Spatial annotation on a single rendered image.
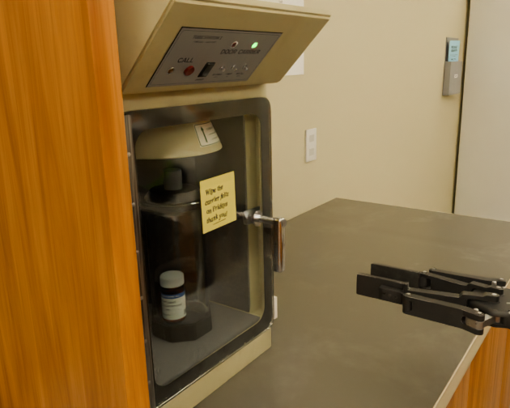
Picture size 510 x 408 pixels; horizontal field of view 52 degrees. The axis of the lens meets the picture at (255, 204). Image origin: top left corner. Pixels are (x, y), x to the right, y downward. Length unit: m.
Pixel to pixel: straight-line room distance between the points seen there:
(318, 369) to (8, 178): 0.57
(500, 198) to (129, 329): 3.24
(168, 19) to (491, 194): 3.24
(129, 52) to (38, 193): 0.18
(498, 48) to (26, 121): 3.20
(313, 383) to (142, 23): 0.60
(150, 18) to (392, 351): 0.70
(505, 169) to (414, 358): 2.71
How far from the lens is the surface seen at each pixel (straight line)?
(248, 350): 0.92
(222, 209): 0.76
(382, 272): 0.77
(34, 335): 0.71
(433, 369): 0.96
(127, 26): 0.58
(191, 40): 0.60
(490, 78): 3.57
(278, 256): 0.82
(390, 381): 0.91
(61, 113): 0.54
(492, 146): 3.60
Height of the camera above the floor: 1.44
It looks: 15 degrees down
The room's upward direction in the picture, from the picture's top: 1 degrees counter-clockwise
